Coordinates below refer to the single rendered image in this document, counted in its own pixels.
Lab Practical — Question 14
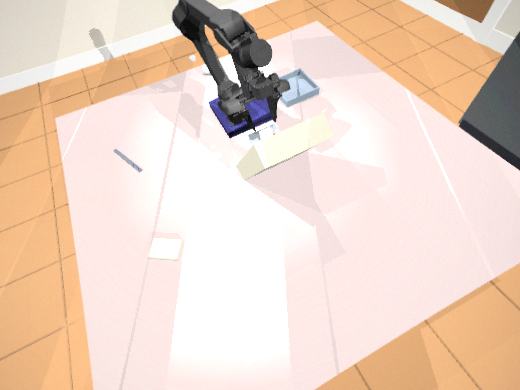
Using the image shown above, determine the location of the grey flat bar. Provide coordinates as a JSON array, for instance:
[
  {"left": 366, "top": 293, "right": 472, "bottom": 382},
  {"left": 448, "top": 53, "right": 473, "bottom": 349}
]
[{"left": 112, "top": 149, "right": 142, "bottom": 173}]

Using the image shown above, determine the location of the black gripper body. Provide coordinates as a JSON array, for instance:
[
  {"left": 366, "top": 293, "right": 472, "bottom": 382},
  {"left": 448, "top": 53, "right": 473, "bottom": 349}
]
[{"left": 222, "top": 68, "right": 291, "bottom": 115}]

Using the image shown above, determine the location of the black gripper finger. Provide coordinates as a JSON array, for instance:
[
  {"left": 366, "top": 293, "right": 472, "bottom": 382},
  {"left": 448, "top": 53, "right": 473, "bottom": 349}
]
[
  {"left": 266, "top": 94, "right": 282, "bottom": 123},
  {"left": 236, "top": 109, "right": 256, "bottom": 131}
]

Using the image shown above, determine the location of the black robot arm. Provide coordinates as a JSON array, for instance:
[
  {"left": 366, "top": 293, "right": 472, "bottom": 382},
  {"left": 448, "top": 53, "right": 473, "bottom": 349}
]
[{"left": 171, "top": 0, "right": 280, "bottom": 113}]

